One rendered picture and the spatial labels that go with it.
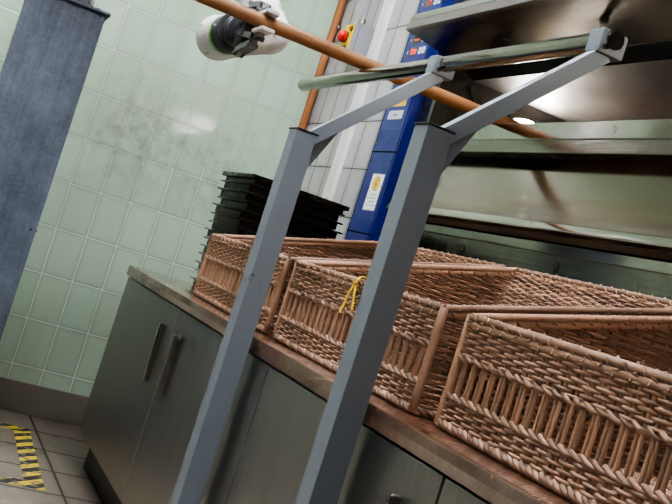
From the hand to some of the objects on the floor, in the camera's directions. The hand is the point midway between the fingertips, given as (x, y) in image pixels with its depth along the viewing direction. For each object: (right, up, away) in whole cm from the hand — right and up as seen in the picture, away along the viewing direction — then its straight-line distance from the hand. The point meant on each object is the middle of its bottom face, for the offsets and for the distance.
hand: (265, 22), depth 209 cm
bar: (-16, -119, -25) cm, 123 cm away
